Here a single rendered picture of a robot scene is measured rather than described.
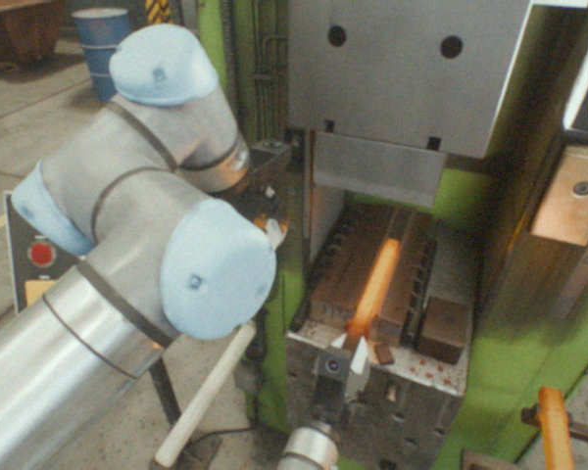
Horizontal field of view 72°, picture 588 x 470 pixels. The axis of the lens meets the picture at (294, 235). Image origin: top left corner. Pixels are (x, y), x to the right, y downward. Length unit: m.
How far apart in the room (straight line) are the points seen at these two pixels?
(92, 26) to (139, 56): 4.80
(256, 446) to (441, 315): 1.09
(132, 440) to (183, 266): 1.71
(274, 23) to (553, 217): 0.59
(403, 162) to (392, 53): 0.16
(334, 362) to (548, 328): 0.53
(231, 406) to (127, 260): 1.67
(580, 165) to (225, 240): 0.64
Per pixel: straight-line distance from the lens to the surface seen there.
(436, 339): 0.87
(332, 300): 0.88
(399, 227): 1.11
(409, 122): 0.62
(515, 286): 0.94
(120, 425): 1.96
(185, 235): 0.23
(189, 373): 2.01
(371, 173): 0.66
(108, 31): 5.14
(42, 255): 0.97
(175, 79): 0.33
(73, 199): 0.32
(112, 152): 0.33
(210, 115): 0.36
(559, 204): 0.81
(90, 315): 0.24
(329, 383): 0.65
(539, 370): 1.13
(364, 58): 0.61
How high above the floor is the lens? 1.63
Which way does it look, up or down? 38 degrees down
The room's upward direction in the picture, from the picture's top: straight up
